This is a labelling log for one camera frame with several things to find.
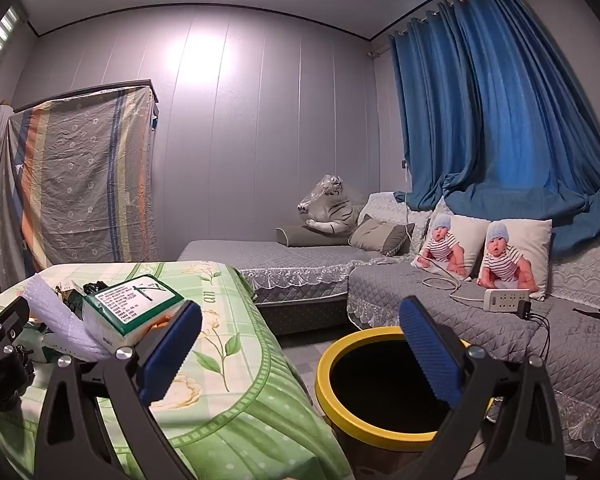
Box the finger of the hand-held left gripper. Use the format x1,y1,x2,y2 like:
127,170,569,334
0,297,32,356

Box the green floral table cloth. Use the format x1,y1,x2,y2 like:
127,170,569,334
0,260,353,480

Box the black cable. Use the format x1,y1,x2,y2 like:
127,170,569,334
530,310,553,361

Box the grey bolster pillow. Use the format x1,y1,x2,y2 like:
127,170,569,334
276,224,353,248

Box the baby print pillow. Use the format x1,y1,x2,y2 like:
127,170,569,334
476,218,553,301
412,212,491,281

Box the grey quilted sofa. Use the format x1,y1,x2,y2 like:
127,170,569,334
177,192,600,461

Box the olive grey cushion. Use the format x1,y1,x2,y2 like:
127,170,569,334
349,214,415,257

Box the plastic-wrapped tiger plush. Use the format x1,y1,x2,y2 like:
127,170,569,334
297,175,368,235

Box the striped cloth covered wardrobe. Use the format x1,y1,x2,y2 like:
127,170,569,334
10,79,158,271

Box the window blind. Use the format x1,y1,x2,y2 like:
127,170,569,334
0,5,28,78

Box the yellow-rimmed black bin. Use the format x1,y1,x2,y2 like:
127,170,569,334
316,326,496,480

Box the white cable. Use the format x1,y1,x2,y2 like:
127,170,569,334
402,195,486,303

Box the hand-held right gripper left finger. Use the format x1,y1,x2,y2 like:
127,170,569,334
34,300,203,480

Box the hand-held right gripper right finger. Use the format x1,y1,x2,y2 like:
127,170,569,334
399,295,566,480

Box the white bubble wrap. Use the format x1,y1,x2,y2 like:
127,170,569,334
22,275,126,363

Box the white power strip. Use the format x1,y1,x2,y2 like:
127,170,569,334
482,287,531,311

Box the blue curtain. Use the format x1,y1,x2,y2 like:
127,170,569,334
389,0,600,256

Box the curtain rod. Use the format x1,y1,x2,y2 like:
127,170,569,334
367,0,516,58

